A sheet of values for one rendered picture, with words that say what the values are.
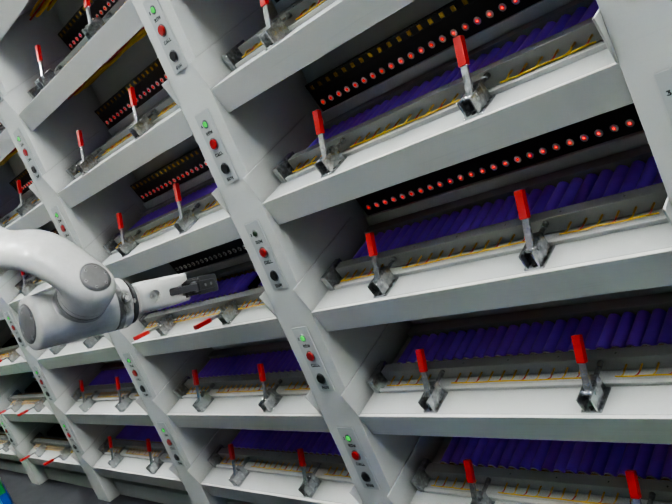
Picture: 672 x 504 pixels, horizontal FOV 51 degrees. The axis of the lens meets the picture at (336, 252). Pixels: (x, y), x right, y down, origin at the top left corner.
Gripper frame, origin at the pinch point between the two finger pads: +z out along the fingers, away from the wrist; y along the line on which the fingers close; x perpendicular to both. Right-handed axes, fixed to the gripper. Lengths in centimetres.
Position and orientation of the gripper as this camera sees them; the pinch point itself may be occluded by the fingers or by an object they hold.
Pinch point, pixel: (201, 284)
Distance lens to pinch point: 130.4
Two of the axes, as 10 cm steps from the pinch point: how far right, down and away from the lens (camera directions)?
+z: 6.9, -1.5, 7.1
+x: 2.0, 9.8, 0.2
